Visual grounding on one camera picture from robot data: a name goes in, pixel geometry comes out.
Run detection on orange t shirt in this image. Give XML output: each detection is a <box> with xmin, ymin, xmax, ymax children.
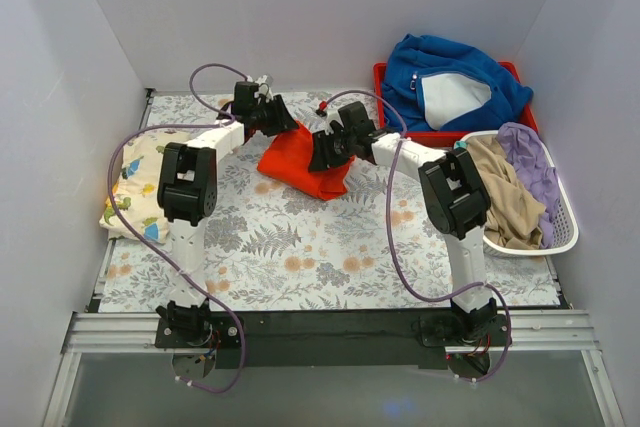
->
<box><xmin>257</xmin><ymin>123</ymin><xmax>355</xmax><ymax>201</ymax></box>

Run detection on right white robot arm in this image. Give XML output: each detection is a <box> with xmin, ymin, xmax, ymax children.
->
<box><xmin>309</xmin><ymin>102</ymin><xmax>497</xmax><ymax>345</ymax></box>

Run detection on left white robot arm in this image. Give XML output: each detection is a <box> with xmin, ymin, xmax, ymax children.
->
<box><xmin>157</xmin><ymin>75</ymin><xmax>298</xmax><ymax>347</ymax></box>

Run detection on red plastic tray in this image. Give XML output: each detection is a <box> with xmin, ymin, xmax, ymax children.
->
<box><xmin>373</xmin><ymin>61</ymin><xmax>538</xmax><ymax>148</ymax></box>

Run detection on blue zip jacket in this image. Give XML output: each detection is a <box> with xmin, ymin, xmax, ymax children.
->
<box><xmin>380</xmin><ymin>34</ymin><xmax>533</xmax><ymax>132</ymax></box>

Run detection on floral tablecloth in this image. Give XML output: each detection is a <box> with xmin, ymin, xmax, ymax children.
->
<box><xmin>98</xmin><ymin>95</ymin><xmax>560</xmax><ymax>313</ymax></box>

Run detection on dinosaur print folded cloth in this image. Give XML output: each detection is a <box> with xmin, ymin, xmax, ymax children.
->
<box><xmin>112</xmin><ymin>129</ymin><xmax>191</xmax><ymax>244</ymax></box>

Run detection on purple garment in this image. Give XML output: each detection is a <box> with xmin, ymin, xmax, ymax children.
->
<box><xmin>496</xmin><ymin>122</ymin><xmax>561</xmax><ymax>248</ymax></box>

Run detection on beige garment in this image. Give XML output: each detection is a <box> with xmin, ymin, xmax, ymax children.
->
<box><xmin>466</xmin><ymin>135</ymin><xmax>546</xmax><ymax>250</ymax></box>

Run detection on white laundry basket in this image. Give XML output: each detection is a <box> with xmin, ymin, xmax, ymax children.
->
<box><xmin>459</xmin><ymin>129</ymin><xmax>579</xmax><ymax>257</ymax></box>

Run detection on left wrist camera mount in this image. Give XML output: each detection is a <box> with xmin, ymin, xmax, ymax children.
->
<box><xmin>254</xmin><ymin>74</ymin><xmax>273</xmax><ymax>102</ymax></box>

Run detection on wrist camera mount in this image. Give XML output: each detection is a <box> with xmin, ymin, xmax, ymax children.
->
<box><xmin>254</xmin><ymin>74</ymin><xmax>273</xmax><ymax>102</ymax></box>
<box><xmin>316</xmin><ymin>103</ymin><xmax>343</xmax><ymax>133</ymax></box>

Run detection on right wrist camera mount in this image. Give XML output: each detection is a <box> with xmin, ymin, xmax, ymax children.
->
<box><xmin>316</xmin><ymin>103</ymin><xmax>343</xmax><ymax>133</ymax></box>

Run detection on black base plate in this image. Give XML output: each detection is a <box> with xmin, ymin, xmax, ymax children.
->
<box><xmin>154</xmin><ymin>306</ymin><xmax>508</xmax><ymax>370</ymax></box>

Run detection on aluminium frame rail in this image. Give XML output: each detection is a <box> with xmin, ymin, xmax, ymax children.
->
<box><xmin>44</xmin><ymin>310</ymin><xmax>624</xmax><ymax>426</ymax></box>

